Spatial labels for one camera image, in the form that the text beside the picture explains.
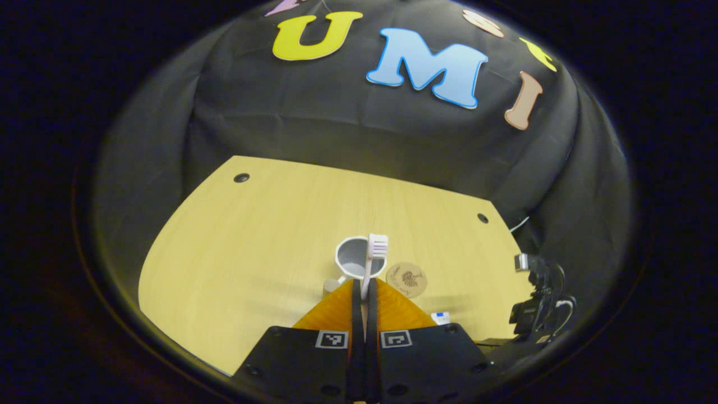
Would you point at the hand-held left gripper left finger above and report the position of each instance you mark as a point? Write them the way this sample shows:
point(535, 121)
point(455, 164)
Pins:
point(357, 325)

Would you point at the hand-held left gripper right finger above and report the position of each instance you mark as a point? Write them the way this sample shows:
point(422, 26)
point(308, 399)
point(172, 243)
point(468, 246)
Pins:
point(372, 336)

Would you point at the white cup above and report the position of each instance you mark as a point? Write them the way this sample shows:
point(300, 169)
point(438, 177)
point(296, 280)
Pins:
point(350, 259)

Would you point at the round brown coaster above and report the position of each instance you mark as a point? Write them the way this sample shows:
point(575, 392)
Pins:
point(406, 279)

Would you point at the white toothbrush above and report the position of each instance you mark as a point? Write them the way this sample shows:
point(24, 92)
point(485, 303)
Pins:
point(377, 245)

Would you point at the wooden desktop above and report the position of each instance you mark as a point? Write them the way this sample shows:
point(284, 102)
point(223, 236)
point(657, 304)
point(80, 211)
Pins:
point(252, 252)

